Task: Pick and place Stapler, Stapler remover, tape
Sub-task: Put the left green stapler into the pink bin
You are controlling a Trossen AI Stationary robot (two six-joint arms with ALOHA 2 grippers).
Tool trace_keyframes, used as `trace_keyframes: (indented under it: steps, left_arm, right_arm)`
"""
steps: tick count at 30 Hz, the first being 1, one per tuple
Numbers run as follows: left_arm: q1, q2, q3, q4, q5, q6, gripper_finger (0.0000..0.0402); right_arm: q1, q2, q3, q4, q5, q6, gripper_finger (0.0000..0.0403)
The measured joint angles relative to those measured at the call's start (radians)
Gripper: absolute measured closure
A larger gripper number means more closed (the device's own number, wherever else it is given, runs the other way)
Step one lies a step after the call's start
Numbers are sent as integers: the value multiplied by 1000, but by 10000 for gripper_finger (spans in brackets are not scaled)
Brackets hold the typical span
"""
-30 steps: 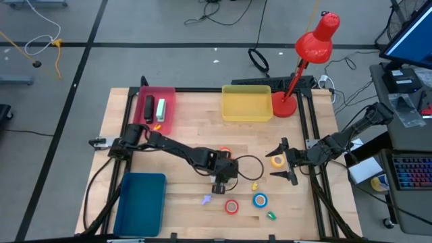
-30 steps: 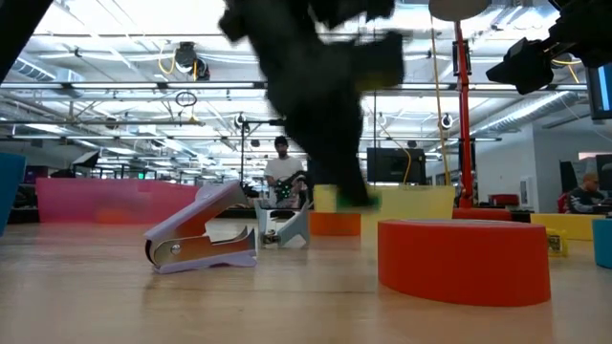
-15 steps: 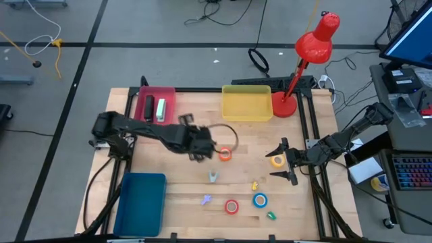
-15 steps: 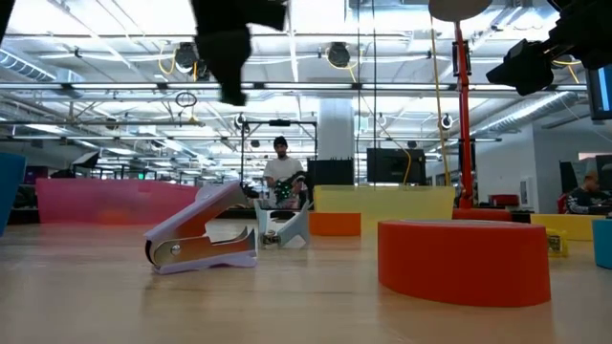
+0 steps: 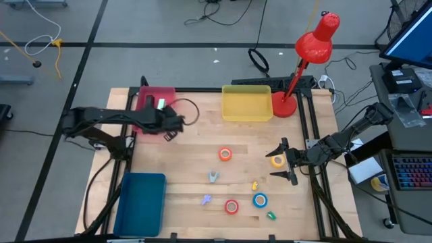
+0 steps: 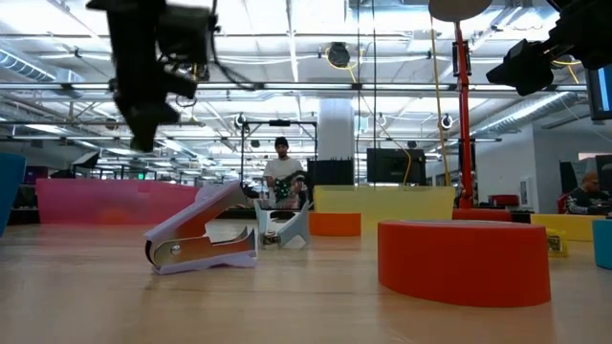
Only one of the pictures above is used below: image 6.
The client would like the grey staple remover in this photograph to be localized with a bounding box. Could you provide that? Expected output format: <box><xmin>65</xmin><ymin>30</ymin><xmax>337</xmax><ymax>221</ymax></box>
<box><xmin>252</xmin><ymin>199</ymin><xmax>312</xmax><ymax>249</ymax></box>

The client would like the white column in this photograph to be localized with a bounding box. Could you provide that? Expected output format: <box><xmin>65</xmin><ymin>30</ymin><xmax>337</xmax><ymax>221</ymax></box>
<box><xmin>317</xmin><ymin>97</ymin><xmax>356</xmax><ymax>161</ymax></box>

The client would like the computer monitor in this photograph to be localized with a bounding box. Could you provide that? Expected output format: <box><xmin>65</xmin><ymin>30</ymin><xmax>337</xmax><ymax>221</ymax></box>
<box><xmin>586</xmin><ymin>64</ymin><xmax>612</xmax><ymax>120</ymax></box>

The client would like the red tape roll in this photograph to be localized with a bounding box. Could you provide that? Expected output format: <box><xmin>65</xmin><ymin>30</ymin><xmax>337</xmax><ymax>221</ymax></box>
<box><xmin>377</xmin><ymin>219</ymin><xmax>552</xmax><ymax>309</ymax></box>

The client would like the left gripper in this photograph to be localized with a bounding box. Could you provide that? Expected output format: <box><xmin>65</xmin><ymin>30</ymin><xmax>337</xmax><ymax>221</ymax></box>
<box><xmin>106</xmin><ymin>5</ymin><xmax>200</xmax><ymax>154</ymax></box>

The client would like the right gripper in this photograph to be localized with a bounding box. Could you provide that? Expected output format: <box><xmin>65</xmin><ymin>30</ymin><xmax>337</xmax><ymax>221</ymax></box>
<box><xmin>486</xmin><ymin>0</ymin><xmax>612</xmax><ymax>97</ymax></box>

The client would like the red desk lamp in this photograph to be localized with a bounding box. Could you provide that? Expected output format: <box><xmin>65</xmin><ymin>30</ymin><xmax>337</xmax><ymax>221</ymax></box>
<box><xmin>427</xmin><ymin>0</ymin><xmax>513</xmax><ymax>226</ymax></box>

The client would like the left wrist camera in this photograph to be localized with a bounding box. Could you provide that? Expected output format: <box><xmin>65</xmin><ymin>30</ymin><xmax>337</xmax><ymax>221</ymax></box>
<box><xmin>157</xmin><ymin>3</ymin><xmax>217</xmax><ymax>66</ymax></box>

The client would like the yellow box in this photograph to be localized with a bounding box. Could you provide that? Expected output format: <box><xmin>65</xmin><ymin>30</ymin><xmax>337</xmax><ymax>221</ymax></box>
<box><xmin>530</xmin><ymin>213</ymin><xmax>606</xmax><ymax>243</ymax></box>

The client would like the orange block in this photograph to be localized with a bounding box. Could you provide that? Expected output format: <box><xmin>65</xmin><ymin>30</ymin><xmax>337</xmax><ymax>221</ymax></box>
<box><xmin>308</xmin><ymin>212</ymin><xmax>362</xmax><ymax>238</ymax></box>

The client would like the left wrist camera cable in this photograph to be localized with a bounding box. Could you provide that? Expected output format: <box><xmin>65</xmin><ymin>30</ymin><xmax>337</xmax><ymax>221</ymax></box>
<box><xmin>209</xmin><ymin>0</ymin><xmax>262</xmax><ymax>92</ymax></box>

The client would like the black monitor back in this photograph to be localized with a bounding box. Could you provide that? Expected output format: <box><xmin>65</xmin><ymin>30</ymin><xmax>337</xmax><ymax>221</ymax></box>
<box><xmin>366</xmin><ymin>147</ymin><xmax>427</xmax><ymax>187</ymax></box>

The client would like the purple staple remover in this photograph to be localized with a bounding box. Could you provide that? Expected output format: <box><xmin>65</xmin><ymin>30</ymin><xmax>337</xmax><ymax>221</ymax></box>
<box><xmin>142</xmin><ymin>181</ymin><xmax>259</xmax><ymax>276</ymax></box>

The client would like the yellow plastic bin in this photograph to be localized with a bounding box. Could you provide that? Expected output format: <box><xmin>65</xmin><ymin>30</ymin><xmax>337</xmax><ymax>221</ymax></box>
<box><xmin>313</xmin><ymin>184</ymin><xmax>457</xmax><ymax>236</ymax></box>

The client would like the black ribbed box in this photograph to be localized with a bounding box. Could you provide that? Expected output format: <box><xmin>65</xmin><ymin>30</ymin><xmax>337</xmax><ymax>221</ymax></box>
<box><xmin>306</xmin><ymin>159</ymin><xmax>356</xmax><ymax>187</ymax></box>

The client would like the black metal frame rig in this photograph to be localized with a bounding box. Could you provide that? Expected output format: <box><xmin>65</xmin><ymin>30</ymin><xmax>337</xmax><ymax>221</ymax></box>
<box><xmin>238</xmin><ymin>118</ymin><xmax>319</xmax><ymax>211</ymax></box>

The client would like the red box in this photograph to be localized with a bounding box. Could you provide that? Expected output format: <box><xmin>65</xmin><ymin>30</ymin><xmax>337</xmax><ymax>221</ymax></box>
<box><xmin>488</xmin><ymin>193</ymin><xmax>521</xmax><ymax>208</ymax></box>

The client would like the blue tape roll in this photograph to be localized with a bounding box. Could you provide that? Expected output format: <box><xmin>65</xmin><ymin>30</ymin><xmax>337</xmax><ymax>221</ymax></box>
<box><xmin>592</xmin><ymin>219</ymin><xmax>612</xmax><ymax>270</ymax></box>

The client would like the blue plastic bin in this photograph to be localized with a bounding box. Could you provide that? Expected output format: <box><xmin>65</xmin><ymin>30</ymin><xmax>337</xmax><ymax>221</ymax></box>
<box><xmin>0</xmin><ymin>152</ymin><xmax>28</xmax><ymax>238</ymax></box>

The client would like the black ceiling cable reel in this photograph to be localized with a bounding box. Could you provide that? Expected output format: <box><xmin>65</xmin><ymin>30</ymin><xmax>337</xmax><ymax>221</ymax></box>
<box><xmin>326</xmin><ymin>41</ymin><xmax>353</xmax><ymax>69</ymax></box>

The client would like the pink plastic bin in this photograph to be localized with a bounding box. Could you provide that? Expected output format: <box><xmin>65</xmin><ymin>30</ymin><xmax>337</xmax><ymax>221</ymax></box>
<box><xmin>35</xmin><ymin>179</ymin><xmax>201</xmax><ymax>226</ymax></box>

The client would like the black hanging cable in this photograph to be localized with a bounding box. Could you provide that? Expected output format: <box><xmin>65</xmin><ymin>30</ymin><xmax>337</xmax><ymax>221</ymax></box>
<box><xmin>356</xmin><ymin>0</ymin><xmax>362</xmax><ymax>186</ymax></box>
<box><xmin>371</xmin><ymin>0</ymin><xmax>379</xmax><ymax>186</ymax></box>

